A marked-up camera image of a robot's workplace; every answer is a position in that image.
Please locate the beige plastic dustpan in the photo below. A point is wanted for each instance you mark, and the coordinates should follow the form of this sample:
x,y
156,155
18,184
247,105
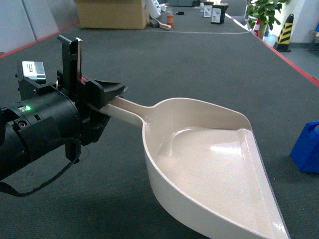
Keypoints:
x,y
205,168

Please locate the green potted plant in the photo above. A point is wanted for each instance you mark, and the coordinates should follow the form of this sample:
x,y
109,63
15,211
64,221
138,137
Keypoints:
x,y
265,11

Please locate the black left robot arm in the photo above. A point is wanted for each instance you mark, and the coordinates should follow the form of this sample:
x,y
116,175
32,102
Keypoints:
x,y
8,164

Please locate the black box with label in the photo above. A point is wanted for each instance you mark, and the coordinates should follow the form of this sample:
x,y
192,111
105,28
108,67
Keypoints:
x,y
218,13

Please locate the wooden hand brush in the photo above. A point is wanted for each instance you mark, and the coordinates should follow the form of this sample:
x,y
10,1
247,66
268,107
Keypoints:
x,y
157,24

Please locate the yellow black traffic cone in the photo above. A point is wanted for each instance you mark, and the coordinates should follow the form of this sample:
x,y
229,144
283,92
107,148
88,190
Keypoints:
x,y
283,40

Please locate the red white traffic cone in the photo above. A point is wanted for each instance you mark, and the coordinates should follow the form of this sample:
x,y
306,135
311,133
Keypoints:
x,y
256,27

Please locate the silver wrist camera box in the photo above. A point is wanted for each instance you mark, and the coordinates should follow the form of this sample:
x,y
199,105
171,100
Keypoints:
x,y
34,70

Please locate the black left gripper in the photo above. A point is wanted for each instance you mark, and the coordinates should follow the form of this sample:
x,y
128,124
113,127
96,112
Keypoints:
x,y
60,114

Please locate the blue plastic part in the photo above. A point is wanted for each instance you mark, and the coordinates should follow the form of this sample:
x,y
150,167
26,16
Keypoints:
x,y
305,152

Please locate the large cardboard box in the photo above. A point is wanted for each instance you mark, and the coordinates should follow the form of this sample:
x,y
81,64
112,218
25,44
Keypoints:
x,y
113,14

